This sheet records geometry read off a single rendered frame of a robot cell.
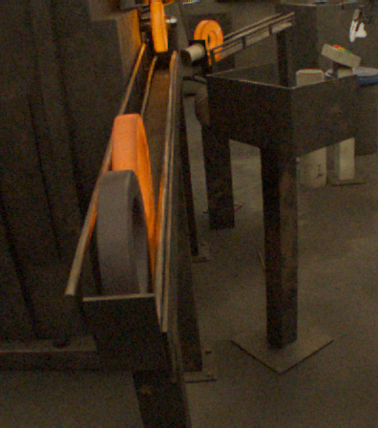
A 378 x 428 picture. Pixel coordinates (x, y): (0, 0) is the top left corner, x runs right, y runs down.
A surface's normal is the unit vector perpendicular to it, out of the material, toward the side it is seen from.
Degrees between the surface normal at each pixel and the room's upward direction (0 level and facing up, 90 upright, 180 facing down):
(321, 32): 90
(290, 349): 0
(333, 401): 0
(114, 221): 44
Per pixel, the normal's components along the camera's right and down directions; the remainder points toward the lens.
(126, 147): -0.06, -0.36
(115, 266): -0.02, 0.12
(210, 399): -0.10, -0.91
